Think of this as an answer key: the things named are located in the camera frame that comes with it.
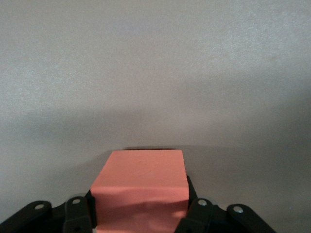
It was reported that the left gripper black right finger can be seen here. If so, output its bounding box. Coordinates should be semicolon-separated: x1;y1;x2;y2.
174;174;276;233

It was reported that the orange foam cube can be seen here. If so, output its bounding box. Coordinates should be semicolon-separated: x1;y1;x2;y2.
91;150;190;233

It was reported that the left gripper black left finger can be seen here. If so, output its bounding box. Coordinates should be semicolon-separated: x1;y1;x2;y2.
0;190;97;233

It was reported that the brown paper table cover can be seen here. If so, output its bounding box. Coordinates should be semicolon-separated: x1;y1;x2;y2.
0;0;311;233

